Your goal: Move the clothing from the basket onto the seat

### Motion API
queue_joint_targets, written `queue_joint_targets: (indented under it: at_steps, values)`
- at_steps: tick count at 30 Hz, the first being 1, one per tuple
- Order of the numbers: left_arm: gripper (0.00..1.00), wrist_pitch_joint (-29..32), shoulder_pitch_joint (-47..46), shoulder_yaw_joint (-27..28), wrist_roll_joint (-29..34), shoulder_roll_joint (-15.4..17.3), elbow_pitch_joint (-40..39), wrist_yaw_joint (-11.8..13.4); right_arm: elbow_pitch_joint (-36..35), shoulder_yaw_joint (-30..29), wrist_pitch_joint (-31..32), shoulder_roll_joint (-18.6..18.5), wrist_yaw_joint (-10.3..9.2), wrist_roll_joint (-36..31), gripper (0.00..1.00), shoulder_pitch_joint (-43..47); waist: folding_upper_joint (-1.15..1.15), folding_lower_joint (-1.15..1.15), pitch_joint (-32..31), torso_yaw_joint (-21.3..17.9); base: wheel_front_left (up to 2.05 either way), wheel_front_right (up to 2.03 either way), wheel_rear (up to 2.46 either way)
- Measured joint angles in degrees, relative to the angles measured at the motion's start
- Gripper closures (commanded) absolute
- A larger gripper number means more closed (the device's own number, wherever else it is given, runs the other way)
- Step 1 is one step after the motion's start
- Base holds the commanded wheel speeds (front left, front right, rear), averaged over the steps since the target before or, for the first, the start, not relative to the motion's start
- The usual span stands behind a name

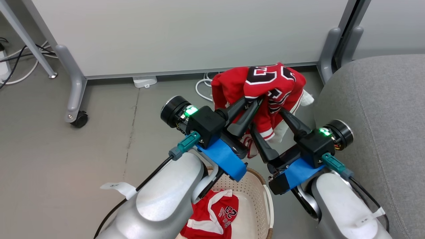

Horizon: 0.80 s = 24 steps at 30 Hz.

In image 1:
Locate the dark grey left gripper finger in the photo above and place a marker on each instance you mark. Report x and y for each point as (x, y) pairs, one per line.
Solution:
(230, 111)
(244, 121)

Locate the small white plastic box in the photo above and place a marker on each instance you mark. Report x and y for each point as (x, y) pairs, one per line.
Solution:
(145, 81)

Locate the red basketball jersey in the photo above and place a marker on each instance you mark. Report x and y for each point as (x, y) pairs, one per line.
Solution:
(206, 219)
(265, 84)

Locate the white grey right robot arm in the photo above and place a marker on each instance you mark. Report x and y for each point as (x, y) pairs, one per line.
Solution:
(338, 205)

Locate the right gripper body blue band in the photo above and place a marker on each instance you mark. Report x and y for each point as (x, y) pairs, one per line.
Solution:
(292, 172)

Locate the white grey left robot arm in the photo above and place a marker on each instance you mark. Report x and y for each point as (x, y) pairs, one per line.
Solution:
(166, 199)

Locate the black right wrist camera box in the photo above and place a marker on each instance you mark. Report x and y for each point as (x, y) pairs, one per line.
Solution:
(315, 144)

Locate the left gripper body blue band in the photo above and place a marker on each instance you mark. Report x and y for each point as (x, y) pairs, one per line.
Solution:
(225, 159)

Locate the white power strip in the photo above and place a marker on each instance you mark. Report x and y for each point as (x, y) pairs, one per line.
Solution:
(4, 68)

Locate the cream perforated laundry basket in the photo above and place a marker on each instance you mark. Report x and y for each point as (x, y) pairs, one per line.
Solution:
(253, 205)

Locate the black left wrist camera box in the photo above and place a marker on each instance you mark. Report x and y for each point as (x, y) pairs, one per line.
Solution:
(206, 124)

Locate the narrow white partition panel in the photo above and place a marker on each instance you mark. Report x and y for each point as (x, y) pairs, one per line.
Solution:
(391, 26)

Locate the large white partition panel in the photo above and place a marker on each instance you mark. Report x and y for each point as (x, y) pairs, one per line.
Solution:
(182, 33)

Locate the grey metal table leg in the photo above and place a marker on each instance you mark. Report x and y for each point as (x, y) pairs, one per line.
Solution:
(30, 43)

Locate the grey partition leg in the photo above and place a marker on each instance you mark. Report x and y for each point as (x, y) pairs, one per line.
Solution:
(352, 43)
(328, 53)
(73, 83)

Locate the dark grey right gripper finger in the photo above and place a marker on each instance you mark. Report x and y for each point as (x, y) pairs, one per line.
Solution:
(295, 126)
(267, 151)

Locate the black caster wheel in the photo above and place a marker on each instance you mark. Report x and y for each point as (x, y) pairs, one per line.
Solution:
(80, 119)

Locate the grey fabric sofa seat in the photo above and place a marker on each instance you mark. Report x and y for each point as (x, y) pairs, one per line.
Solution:
(382, 116)

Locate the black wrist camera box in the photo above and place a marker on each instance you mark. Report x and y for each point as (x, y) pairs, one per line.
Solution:
(206, 124)
(315, 144)

